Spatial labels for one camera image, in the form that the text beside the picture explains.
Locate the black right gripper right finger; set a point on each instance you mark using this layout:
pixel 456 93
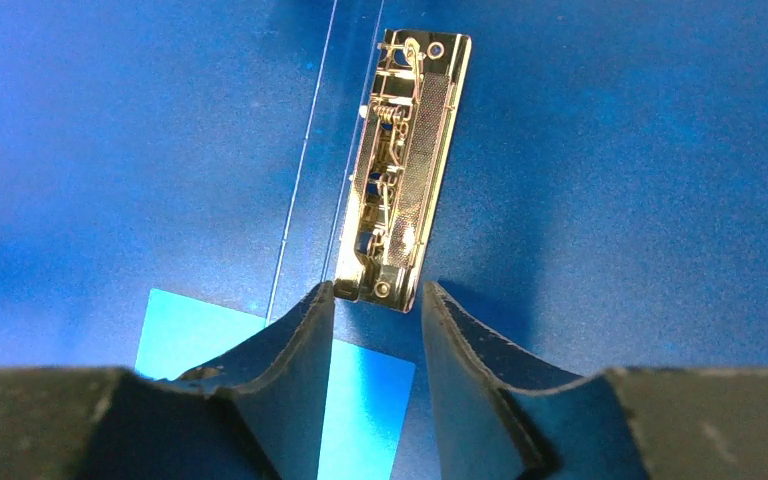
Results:
pixel 501 412

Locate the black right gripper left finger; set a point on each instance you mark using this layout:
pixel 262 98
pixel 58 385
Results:
pixel 254 412

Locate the blue plastic folder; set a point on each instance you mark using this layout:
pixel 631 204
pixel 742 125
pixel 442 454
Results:
pixel 174 174

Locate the metal folder clip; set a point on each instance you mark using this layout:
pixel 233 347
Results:
pixel 408 123

